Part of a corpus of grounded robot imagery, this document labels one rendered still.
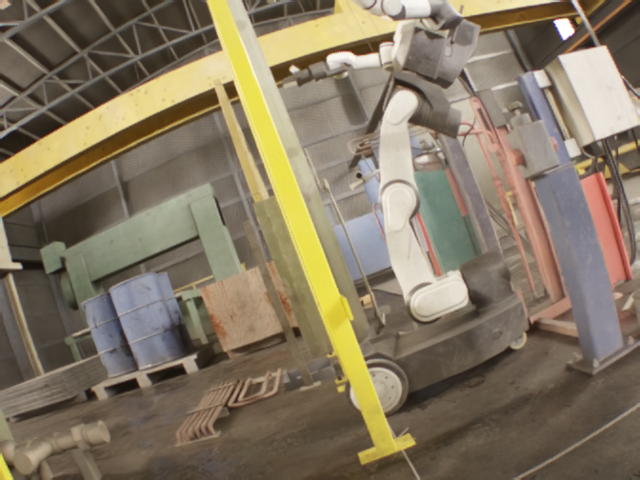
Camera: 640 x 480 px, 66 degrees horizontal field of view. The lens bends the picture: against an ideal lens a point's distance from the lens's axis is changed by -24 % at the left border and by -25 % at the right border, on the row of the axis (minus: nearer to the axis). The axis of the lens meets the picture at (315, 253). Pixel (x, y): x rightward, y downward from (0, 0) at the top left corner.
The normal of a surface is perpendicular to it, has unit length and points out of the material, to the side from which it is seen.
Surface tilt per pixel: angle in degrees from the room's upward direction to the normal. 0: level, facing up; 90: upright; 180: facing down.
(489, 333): 90
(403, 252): 112
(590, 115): 90
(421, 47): 104
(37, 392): 90
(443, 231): 90
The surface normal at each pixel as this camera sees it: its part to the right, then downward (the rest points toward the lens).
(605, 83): 0.02, -0.03
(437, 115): -0.26, 0.41
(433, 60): -0.07, 0.26
